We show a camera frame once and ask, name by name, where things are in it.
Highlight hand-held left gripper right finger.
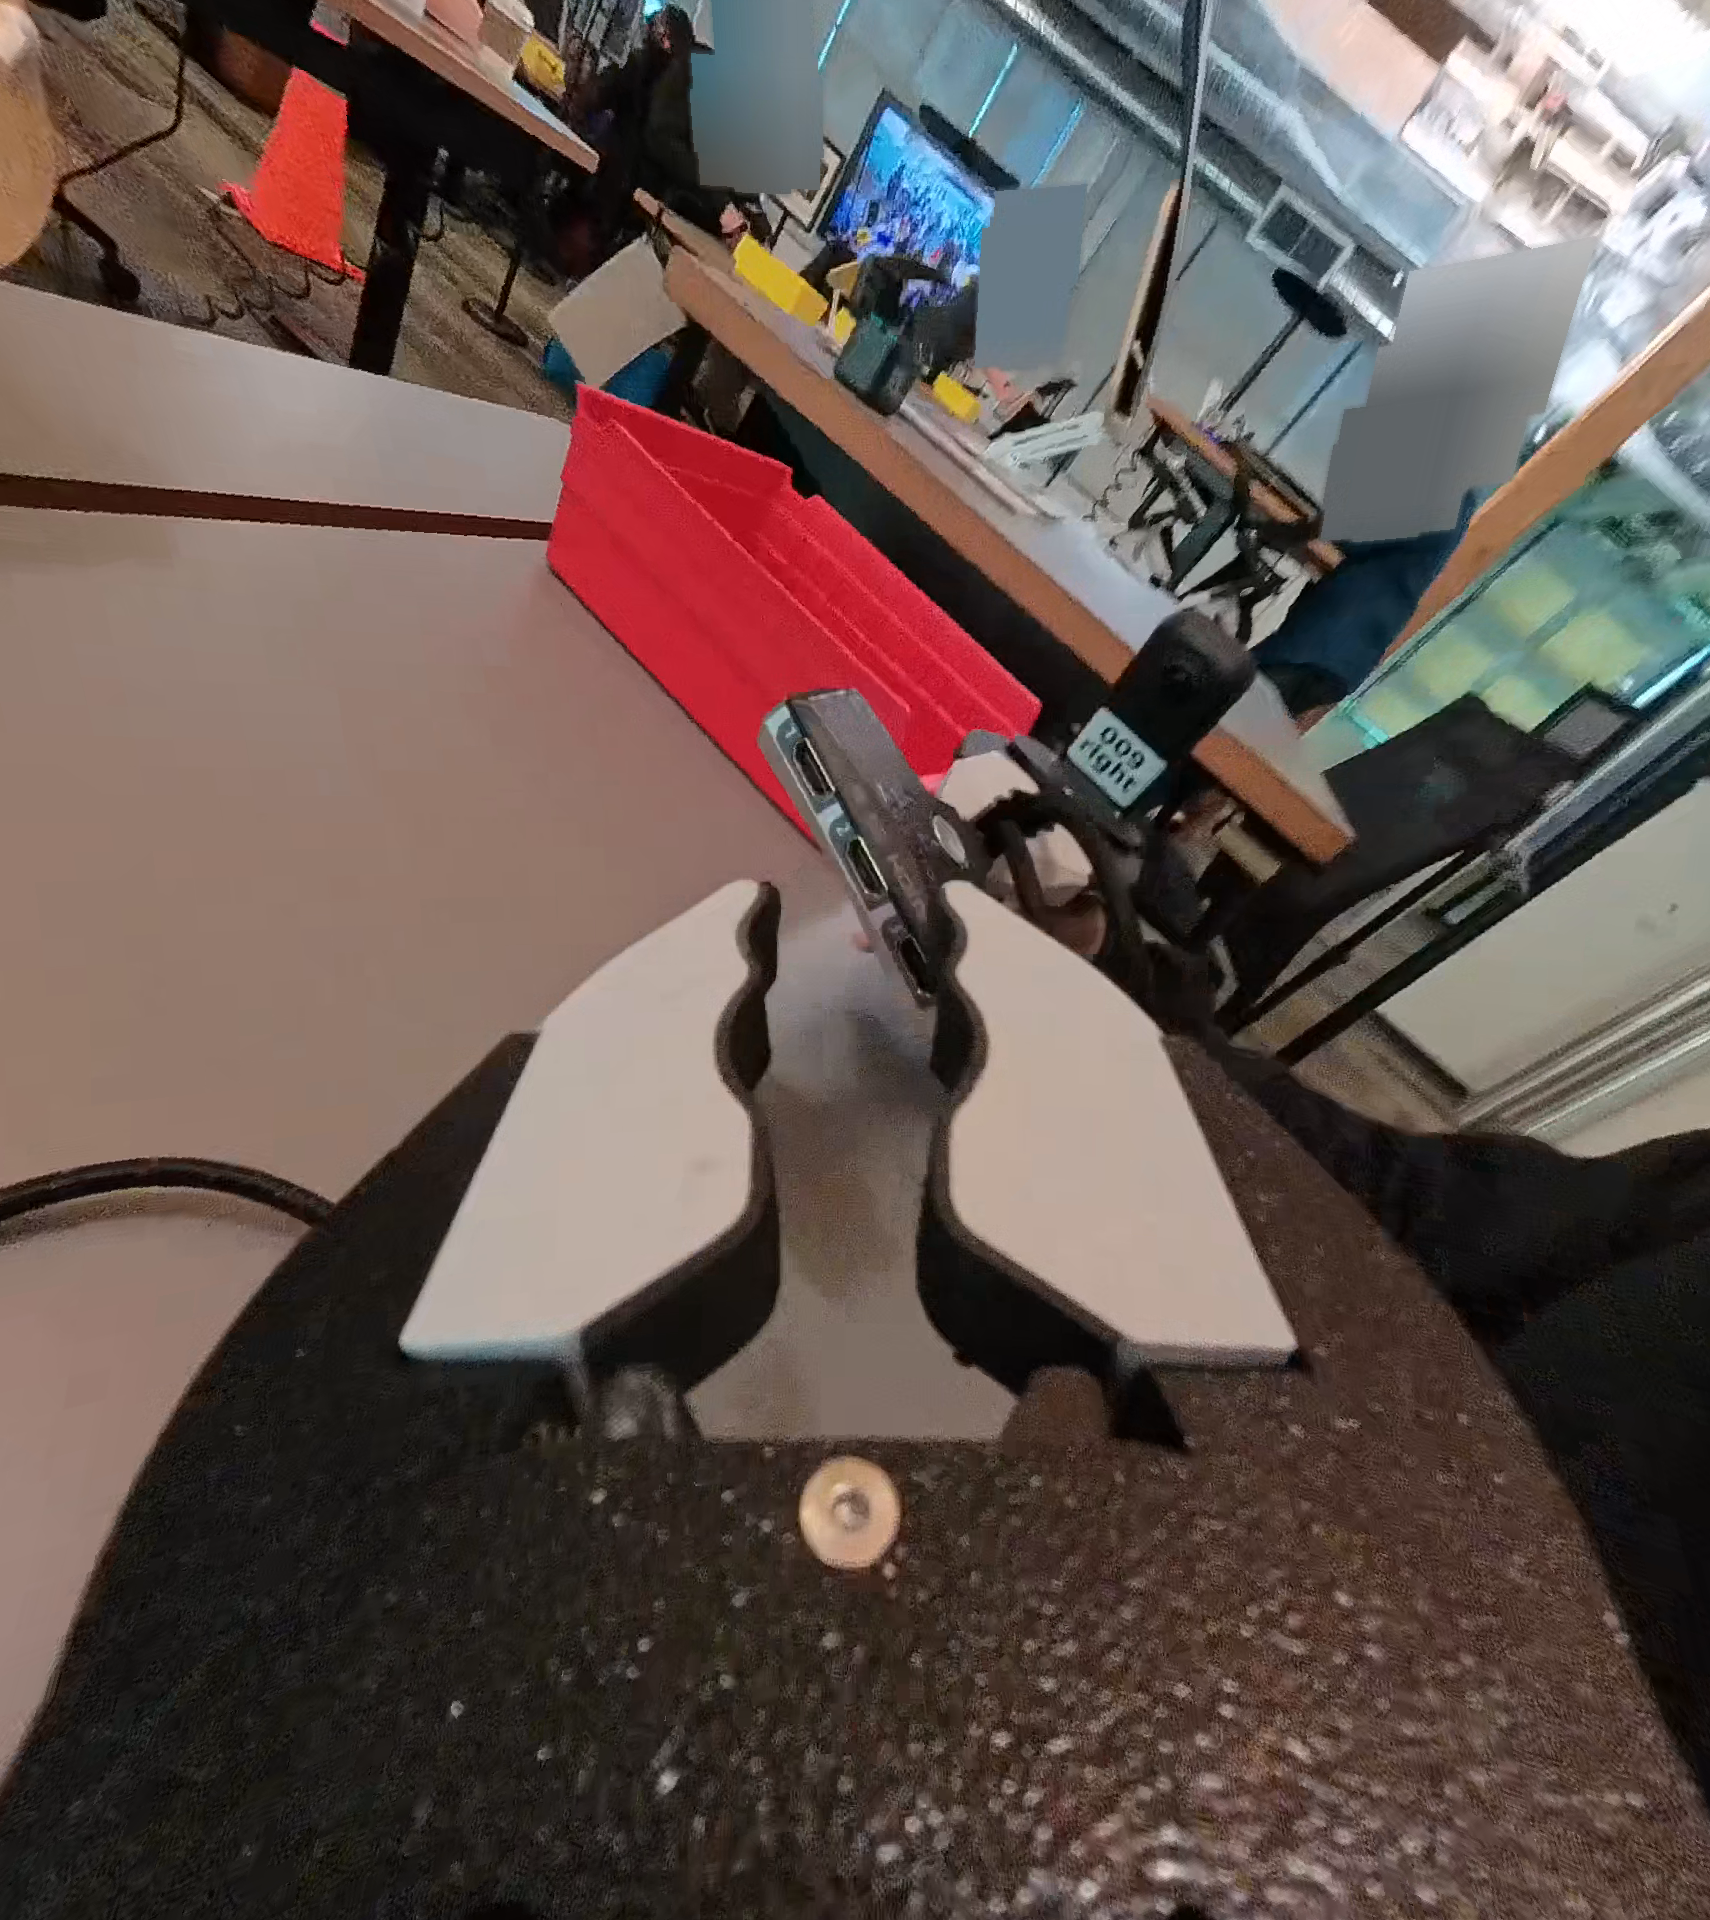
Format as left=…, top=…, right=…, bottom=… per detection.
left=919, top=879, right=1302, bottom=1389

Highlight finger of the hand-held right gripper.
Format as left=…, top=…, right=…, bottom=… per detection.
left=942, top=750, right=1043, bottom=825

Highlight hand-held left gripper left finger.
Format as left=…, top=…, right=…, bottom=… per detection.
left=400, top=879, right=785, bottom=1398

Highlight silver black video switch box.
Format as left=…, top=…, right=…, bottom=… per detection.
left=760, top=690, right=975, bottom=1006

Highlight red plastic bin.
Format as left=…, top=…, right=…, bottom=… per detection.
left=545, top=382, right=1046, bottom=841

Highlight thick black braided cable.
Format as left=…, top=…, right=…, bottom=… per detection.
left=0, top=1155, right=341, bottom=1296

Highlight person's right forearm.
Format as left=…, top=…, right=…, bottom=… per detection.
left=1169, top=1020, right=1710, bottom=1321

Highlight grey desk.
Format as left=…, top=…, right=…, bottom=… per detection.
left=0, top=270, right=1039, bottom=1905

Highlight person's right hand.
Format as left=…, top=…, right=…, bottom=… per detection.
left=1028, top=829, right=1116, bottom=963

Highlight teal black device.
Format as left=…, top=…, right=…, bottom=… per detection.
left=835, top=310, right=926, bottom=417

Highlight wooden pillar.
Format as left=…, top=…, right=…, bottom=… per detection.
left=1397, top=191, right=1710, bottom=648

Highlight television screen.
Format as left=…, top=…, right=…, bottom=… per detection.
left=814, top=89, right=1001, bottom=285

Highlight person in black hoodie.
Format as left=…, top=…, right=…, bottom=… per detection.
left=1441, top=1141, right=1710, bottom=1920

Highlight grey table dark legs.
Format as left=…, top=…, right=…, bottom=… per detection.
left=329, top=0, right=603, bottom=377

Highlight orange traffic cone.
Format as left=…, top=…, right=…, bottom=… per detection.
left=218, top=66, right=364, bottom=284

